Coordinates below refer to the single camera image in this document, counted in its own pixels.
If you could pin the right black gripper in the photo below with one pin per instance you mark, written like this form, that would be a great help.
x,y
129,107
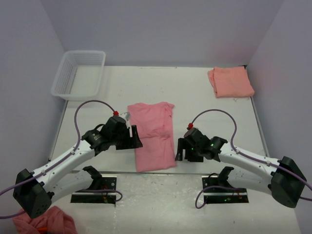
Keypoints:
x,y
183,144

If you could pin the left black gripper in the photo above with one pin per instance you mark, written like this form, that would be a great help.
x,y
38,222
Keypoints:
x,y
131,142

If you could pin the pink t shirt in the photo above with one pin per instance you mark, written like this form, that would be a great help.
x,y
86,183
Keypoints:
x,y
154,124

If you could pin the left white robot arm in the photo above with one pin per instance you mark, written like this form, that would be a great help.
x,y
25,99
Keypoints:
x,y
35,191

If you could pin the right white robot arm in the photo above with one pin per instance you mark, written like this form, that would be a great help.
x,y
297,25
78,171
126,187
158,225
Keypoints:
x,y
280,178

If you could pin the white plastic basket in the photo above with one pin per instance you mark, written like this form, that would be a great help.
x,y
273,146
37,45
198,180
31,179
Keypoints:
x,y
79,75

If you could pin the folded salmon t shirt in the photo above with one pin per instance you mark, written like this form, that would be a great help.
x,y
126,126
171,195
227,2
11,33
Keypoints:
x,y
232,82

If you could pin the crumpled salmon shirt pile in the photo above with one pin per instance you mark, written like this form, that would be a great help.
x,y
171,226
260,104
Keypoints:
x,y
53,221

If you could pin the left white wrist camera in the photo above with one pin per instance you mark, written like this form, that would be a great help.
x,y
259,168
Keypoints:
x,y
126,117

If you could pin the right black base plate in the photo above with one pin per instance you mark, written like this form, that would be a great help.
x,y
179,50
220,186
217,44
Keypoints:
x,y
221,196

